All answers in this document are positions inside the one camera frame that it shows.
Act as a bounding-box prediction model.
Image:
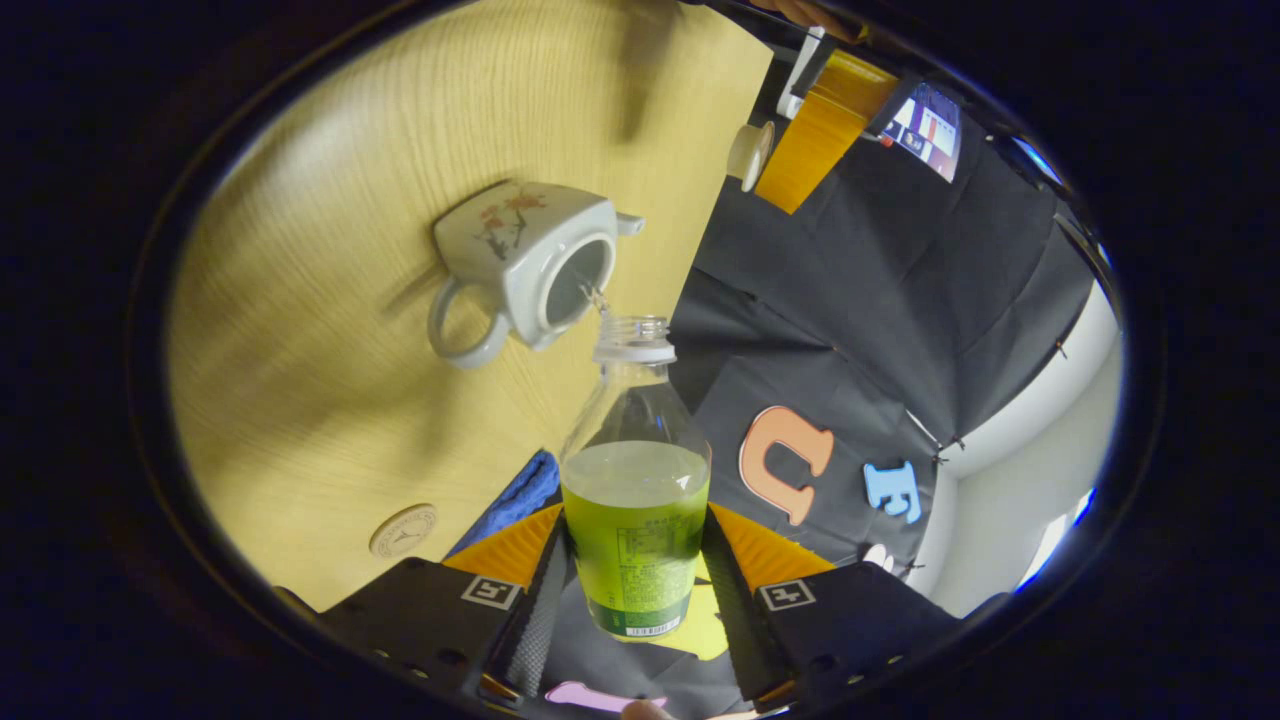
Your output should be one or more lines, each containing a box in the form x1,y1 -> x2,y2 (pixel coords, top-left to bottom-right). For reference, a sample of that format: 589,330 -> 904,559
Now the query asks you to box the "white teacup lid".
727,120 -> 776,193

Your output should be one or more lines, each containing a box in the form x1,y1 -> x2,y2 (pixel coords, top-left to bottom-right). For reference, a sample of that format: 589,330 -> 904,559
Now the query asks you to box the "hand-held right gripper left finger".
318,503 -> 571,703

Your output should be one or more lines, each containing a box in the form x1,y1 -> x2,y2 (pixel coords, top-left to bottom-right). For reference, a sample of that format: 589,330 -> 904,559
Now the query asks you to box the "computer monitor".
880,82 -> 963,184

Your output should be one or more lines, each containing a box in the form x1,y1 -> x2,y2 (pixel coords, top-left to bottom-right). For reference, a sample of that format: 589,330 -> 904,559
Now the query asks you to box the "white ceramic teacup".
428,180 -> 648,371

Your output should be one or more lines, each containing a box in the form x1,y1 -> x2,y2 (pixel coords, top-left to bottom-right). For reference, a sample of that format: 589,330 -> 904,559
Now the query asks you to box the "blue towel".
445,450 -> 563,559

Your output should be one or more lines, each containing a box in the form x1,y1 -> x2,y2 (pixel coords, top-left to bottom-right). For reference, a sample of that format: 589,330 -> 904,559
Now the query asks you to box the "black backdrop cloth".
545,100 -> 1096,716

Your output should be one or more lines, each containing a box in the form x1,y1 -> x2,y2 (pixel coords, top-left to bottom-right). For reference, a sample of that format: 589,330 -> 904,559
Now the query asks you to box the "round wooden coaster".
368,503 -> 439,559

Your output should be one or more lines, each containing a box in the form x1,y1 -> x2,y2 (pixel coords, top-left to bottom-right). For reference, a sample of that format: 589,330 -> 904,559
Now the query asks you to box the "clear green-label water bottle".
558,315 -> 713,641

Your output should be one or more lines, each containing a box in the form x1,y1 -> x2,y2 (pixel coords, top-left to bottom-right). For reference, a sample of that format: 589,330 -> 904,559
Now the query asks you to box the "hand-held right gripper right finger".
698,503 -> 968,708

